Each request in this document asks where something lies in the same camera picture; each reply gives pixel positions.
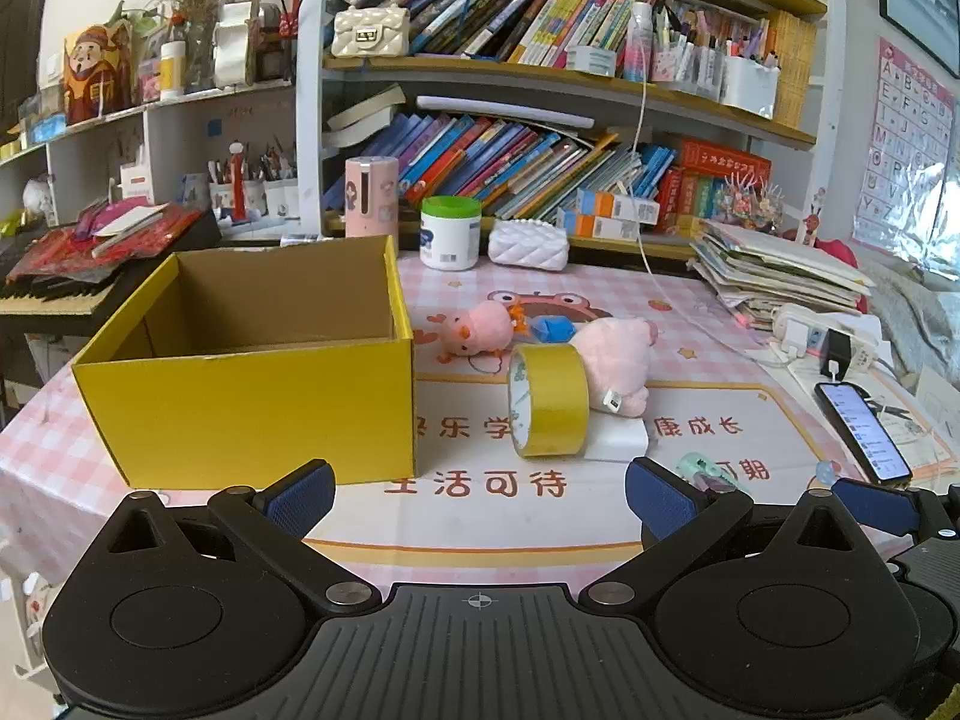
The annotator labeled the pink cylindrical container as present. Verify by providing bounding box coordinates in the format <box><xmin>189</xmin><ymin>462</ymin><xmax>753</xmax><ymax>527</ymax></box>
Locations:
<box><xmin>345</xmin><ymin>156</ymin><xmax>398</xmax><ymax>239</ymax></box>

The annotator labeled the pink checkered tablecloth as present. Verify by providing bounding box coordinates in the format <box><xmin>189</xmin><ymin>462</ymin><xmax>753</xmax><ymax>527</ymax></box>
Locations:
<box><xmin>0</xmin><ymin>251</ymin><xmax>960</xmax><ymax>593</ymax></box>

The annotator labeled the orange and white carton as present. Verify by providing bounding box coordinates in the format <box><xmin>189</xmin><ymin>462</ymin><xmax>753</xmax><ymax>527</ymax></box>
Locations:
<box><xmin>576</xmin><ymin>187</ymin><xmax>661</xmax><ymax>224</ymax></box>
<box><xmin>556</xmin><ymin>208</ymin><xmax>638</xmax><ymax>239</ymax></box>

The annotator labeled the white storage bin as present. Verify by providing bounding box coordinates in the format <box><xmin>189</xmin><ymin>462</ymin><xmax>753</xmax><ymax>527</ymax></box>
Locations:
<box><xmin>720</xmin><ymin>52</ymin><xmax>781</xmax><ymax>121</ymax></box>

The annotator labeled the black smartphone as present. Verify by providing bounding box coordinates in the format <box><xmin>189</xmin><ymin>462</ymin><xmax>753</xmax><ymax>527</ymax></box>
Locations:
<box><xmin>815</xmin><ymin>382</ymin><xmax>914</xmax><ymax>486</ymax></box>

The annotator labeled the white hanging cable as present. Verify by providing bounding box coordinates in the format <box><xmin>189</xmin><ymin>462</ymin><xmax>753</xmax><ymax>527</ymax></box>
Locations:
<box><xmin>617</xmin><ymin>0</ymin><xmax>785</xmax><ymax>365</ymax></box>

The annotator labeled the red boxed book set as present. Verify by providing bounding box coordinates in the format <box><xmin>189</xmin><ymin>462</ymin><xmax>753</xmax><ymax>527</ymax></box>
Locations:
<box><xmin>660</xmin><ymin>136</ymin><xmax>772</xmax><ymax>237</ymax></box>

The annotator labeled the white plush toy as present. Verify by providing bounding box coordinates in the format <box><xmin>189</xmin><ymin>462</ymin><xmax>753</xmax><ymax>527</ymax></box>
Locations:
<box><xmin>22</xmin><ymin>176</ymin><xmax>57</xmax><ymax>226</ymax></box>

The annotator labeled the small pink plush duck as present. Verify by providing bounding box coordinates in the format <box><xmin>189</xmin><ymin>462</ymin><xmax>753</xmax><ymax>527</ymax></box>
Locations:
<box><xmin>439</xmin><ymin>301</ymin><xmax>520</xmax><ymax>356</ymax></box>

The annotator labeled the pastel spray bottle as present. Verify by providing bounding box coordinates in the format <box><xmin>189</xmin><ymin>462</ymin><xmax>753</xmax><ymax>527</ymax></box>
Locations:
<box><xmin>626</xmin><ymin>2</ymin><xmax>653</xmax><ymax>83</ymax></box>

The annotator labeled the wooden bookshelf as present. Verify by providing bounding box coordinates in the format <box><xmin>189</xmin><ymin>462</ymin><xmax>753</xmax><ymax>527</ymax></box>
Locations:
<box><xmin>296</xmin><ymin>0</ymin><xmax>826</xmax><ymax>260</ymax></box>

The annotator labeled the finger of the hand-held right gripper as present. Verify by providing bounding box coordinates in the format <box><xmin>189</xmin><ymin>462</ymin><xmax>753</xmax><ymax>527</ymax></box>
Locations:
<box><xmin>831</xmin><ymin>478</ymin><xmax>960</xmax><ymax>541</ymax></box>

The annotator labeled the white side shelf unit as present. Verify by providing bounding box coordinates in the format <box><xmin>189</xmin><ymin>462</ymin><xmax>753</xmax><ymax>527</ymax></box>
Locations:
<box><xmin>0</xmin><ymin>82</ymin><xmax>301</xmax><ymax>233</ymax></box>

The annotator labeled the red fortune god figure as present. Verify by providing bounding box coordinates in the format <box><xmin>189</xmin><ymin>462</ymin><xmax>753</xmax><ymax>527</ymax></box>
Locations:
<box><xmin>61</xmin><ymin>21</ymin><xmax>136</xmax><ymax>125</ymax></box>

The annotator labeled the white power strip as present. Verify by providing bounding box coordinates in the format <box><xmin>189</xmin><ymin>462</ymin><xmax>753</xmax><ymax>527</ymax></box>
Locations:
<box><xmin>772</xmin><ymin>305</ymin><xmax>882</xmax><ymax>372</ymax></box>

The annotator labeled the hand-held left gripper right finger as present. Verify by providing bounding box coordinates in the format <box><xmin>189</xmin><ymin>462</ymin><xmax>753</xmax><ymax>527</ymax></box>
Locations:
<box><xmin>577</xmin><ymin>456</ymin><xmax>871</xmax><ymax>608</ymax></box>

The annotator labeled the white rolled paper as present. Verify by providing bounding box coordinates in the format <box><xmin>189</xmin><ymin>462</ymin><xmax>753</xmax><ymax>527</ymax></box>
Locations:
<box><xmin>416</xmin><ymin>95</ymin><xmax>593</xmax><ymax>132</ymax></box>

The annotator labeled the white quilted pouch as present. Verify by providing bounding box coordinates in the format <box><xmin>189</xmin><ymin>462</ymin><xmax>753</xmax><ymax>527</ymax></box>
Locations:
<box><xmin>488</xmin><ymin>219</ymin><xmax>569</xmax><ymax>269</ymax></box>

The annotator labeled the stack of yellow books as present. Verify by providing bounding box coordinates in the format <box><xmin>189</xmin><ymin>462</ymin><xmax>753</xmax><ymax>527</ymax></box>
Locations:
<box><xmin>772</xmin><ymin>11</ymin><xmax>818</xmax><ymax>128</ymax></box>

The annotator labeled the pink alphabet wall poster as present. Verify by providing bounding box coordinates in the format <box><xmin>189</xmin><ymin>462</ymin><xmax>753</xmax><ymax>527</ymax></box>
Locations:
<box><xmin>853</xmin><ymin>36</ymin><xmax>957</xmax><ymax>252</ymax></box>

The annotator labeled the pen organiser with pens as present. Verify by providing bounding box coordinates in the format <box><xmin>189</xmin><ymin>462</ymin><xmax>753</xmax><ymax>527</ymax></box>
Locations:
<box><xmin>651</xmin><ymin>4</ymin><xmax>725</xmax><ymax>98</ymax></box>

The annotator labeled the white jar with green lid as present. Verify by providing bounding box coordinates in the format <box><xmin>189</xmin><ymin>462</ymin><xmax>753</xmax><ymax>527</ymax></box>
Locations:
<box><xmin>418</xmin><ymin>196</ymin><xmax>482</xmax><ymax>271</ymax></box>

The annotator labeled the black keyboard piano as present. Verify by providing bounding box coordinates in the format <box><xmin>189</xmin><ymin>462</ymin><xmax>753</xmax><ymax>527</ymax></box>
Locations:
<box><xmin>0</xmin><ymin>210</ymin><xmax>222</xmax><ymax>316</ymax></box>

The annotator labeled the green correction tape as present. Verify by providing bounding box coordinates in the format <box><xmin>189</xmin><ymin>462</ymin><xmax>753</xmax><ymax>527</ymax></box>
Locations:
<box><xmin>677</xmin><ymin>452</ymin><xmax>753</xmax><ymax>496</ymax></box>

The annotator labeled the row of leaning picture books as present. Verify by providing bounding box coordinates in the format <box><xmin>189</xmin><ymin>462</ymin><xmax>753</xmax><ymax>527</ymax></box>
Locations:
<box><xmin>375</xmin><ymin>114</ymin><xmax>680</xmax><ymax>222</ymax></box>

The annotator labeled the row of colourful thin books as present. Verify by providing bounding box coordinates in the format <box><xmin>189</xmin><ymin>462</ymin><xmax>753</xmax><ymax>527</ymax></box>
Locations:
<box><xmin>409</xmin><ymin>0</ymin><xmax>653</xmax><ymax>68</ymax></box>

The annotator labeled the yellow tape roll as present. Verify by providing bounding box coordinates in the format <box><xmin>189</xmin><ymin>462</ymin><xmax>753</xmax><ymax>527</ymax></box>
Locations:
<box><xmin>508</xmin><ymin>343</ymin><xmax>591</xmax><ymax>458</ymax></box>

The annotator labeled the black charger plug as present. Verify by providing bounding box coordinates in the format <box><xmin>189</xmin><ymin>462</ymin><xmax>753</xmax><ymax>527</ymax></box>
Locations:
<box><xmin>821</xmin><ymin>330</ymin><xmax>856</xmax><ymax>380</ymax></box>

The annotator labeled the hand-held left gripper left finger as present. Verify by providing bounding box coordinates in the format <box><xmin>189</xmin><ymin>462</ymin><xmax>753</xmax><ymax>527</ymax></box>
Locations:
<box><xmin>90</xmin><ymin>460</ymin><xmax>380</xmax><ymax>616</ymax></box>

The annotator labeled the large pink plush pig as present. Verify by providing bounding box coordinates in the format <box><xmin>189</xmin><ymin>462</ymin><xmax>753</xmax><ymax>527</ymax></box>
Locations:
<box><xmin>568</xmin><ymin>317</ymin><xmax>659</xmax><ymax>418</ymax></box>

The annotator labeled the white bottle with yellow label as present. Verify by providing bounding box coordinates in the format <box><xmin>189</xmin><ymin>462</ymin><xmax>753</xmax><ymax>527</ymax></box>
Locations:
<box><xmin>159</xmin><ymin>41</ymin><xmax>185</xmax><ymax>101</ymax></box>

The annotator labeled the pile of red packets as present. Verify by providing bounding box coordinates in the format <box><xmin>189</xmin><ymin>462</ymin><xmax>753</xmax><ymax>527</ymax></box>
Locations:
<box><xmin>7</xmin><ymin>202</ymin><xmax>203</xmax><ymax>282</ymax></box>

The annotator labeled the grey blanket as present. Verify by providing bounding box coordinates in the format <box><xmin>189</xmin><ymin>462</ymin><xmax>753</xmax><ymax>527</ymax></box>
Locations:
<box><xmin>862</xmin><ymin>247</ymin><xmax>960</xmax><ymax>391</ymax></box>

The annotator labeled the yellow cardboard box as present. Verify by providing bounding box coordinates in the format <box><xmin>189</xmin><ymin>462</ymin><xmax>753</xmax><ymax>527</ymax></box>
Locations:
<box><xmin>71</xmin><ymin>234</ymin><xmax>416</xmax><ymax>490</ymax></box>

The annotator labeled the cream quilted handbag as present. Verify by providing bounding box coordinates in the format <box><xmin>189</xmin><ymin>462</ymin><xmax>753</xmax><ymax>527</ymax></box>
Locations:
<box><xmin>331</xmin><ymin>0</ymin><xmax>411</xmax><ymax>57</ymax></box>

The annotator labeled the white staple box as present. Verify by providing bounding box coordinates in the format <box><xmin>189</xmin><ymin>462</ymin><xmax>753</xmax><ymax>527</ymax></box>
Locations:
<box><xmin>581</xmin><ymin>418</ymin><xmax>650</xmax><ymax>464</ymax></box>

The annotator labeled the red bunny toy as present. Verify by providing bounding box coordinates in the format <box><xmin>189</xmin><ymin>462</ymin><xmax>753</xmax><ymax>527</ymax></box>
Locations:
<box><xmin>799</xmin><ymin>199</ymin><xmax>860</xmax><ymax>269</ymax></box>

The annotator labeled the white ribbon roll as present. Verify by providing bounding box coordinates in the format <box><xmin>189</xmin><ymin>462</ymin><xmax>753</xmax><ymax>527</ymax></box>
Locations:
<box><xmin>214</xmin><ymin>0</ymin><xmax>260</xmax><ymax>87</ymax></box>

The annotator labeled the small flower ornament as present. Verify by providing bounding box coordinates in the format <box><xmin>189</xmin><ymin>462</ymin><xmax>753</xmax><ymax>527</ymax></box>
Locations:
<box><xmin>712</xmin><ymin>172</ymin><xmax>785</xmax><ymax>233</ymax></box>

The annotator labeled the stack of papers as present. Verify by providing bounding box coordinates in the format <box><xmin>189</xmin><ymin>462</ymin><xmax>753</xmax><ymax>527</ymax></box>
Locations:
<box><xmin>688</xmin><ymin>220</ymin><xmax>875</xmax><ymax>316</ymax></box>

